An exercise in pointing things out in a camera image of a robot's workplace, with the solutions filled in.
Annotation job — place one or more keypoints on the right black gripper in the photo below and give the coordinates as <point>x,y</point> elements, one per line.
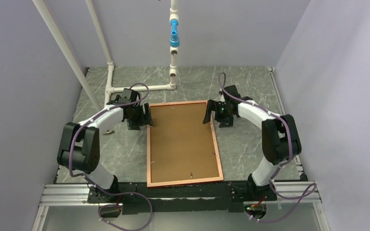
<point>213,106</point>

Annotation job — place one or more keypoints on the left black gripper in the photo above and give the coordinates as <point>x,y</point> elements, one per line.
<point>135,125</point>

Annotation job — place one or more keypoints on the orange wooden picture frame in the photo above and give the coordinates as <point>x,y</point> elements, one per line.
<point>148,159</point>

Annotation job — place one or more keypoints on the brown backing board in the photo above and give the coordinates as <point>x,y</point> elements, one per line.
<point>181,143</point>

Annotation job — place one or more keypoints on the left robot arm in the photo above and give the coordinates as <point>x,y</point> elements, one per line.
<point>79,149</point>

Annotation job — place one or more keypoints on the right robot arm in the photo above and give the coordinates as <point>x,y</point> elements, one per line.
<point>280,138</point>

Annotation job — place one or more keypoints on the blue pipe fitting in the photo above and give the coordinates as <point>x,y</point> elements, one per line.
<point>174,39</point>

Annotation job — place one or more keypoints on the white PVC pipe stand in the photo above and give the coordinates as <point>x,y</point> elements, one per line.
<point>68,54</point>

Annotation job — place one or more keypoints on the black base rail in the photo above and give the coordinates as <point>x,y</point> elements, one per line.
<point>229,196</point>

